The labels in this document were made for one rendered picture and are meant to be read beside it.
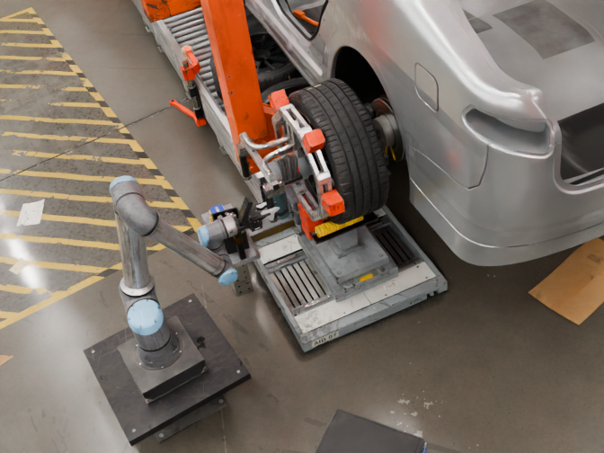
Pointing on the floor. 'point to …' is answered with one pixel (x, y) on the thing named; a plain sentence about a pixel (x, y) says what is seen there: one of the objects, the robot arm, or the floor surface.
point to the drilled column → (243, 280)
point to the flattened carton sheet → (575, 283)
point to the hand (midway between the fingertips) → (275, 205)
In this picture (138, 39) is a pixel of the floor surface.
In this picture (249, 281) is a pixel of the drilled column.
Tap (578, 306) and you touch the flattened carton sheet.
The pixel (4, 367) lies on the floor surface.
